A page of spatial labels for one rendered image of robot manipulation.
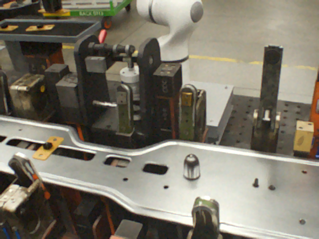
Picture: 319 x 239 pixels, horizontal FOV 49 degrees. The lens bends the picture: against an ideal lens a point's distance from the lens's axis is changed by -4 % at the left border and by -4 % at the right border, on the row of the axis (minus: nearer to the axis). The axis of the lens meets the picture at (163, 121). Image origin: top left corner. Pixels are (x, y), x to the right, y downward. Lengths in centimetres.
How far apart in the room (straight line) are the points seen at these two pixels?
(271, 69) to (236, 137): 62
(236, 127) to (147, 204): 78
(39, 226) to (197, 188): 31
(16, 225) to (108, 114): 44
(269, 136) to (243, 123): 62
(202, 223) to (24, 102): 63
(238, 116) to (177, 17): 52
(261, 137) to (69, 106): 49
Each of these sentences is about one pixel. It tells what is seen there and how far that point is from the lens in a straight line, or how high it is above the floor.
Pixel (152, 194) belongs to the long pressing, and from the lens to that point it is 68.
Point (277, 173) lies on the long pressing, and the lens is 73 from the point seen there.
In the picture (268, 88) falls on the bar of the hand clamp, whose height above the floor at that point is 113.
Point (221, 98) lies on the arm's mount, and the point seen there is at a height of 80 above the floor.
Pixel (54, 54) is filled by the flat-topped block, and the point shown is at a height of 108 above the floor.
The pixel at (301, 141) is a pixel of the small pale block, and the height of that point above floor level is 104.
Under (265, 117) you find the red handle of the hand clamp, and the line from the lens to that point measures 76.
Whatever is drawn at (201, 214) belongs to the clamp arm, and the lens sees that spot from 51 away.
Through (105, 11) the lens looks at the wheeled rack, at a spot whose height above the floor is 26.
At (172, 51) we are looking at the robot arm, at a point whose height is 103.
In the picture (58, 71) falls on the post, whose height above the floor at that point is 110.
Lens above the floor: 148
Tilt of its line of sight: 33 degrees down
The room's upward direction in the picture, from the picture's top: 5 degrees counter-clockwise
